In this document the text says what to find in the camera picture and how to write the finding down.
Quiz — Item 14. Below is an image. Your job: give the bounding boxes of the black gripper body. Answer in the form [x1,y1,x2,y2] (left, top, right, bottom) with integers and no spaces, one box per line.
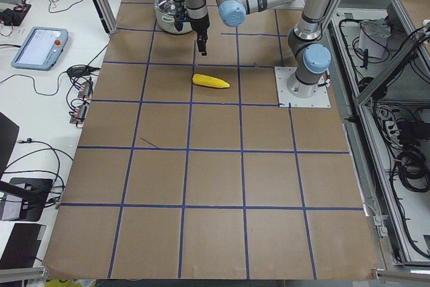
[187,9,210,34]

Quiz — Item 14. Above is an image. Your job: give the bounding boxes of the yellow corn cob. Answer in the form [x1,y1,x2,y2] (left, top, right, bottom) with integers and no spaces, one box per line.
[192,73,230,89]

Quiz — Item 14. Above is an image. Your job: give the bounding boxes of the white cooking pot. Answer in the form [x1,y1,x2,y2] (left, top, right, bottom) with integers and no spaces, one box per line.
[154,0,192,35]

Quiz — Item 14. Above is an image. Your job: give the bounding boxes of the near blue teach pendant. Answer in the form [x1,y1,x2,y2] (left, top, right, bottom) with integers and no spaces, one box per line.
[11,27,69,71]

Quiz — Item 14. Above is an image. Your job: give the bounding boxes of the black electronics box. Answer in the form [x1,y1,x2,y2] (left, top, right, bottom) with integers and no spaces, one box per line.
[1,177,53,222]

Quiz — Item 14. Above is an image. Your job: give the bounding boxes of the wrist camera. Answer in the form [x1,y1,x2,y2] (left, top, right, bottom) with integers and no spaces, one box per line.
[174,9,186,32]

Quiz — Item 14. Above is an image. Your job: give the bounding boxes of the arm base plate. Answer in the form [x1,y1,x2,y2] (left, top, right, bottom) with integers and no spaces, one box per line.
[274,67,331,109]

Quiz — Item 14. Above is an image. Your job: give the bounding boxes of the coiled black cables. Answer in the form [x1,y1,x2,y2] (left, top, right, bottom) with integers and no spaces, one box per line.
[389,145,430,194]

